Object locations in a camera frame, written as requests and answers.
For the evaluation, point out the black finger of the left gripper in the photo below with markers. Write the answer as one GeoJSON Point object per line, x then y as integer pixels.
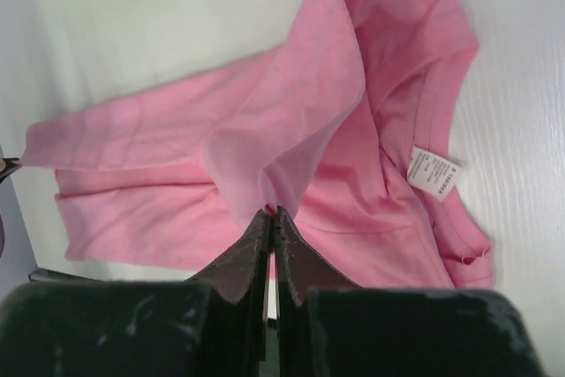
{"type": "Point", "coordinates": [8, 167]}

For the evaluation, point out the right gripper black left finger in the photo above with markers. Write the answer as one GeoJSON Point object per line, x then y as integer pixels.
{"type": "Point", "coordinates": [212, 324]}

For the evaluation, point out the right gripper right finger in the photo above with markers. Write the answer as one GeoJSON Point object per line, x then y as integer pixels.
{"type": "Point", "coordinates": [329, 326]}

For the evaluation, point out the pink t shirt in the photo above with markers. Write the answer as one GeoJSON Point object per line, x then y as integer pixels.
{"type": "Point", "coordinates": [322, 125]}

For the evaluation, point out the white garment size label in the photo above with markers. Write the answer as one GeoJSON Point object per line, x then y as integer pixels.
{"type": "Point", "coordinates": [432, 174]}

